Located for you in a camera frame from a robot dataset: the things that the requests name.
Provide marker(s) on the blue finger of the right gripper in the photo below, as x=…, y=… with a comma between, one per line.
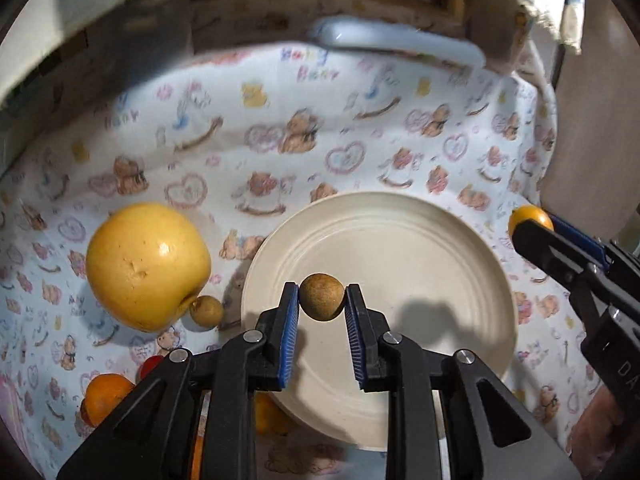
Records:
x=549, y=252
x=583, y=241

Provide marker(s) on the brown longan near grapefruit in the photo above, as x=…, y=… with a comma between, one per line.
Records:
x=207, y=312

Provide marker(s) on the small yellow orange tomato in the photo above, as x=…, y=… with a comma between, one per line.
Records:
x=529, y=212

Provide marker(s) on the large yellow grapefruit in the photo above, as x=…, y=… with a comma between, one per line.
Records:
x=145, y=265

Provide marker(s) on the brown longan front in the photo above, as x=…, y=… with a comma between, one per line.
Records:
x=321, y=296

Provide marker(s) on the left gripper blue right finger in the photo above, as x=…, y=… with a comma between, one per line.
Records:
x=356, y=317

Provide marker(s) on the person's right hand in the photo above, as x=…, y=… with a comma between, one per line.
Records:
x=591, y=442

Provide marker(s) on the white remote control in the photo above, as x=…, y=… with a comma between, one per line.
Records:
x=348, y=32

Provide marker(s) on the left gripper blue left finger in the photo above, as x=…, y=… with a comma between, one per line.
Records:
x=288, y=314

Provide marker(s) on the baby bear printed sheet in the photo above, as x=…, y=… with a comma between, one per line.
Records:
x=238, y=142

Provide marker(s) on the orange mandarin with stem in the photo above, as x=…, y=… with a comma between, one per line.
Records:
x=270, y=422

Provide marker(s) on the wooden headboard panel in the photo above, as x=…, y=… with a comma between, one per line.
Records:
x=593, y=177

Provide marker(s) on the red cherry tomato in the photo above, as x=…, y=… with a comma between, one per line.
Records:
x=148, y=366

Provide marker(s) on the brown longan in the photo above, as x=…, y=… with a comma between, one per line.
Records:
x=321, y=296
x=207, y=312

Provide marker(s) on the cream round plate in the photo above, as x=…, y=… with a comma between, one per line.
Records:
x=432, y=276

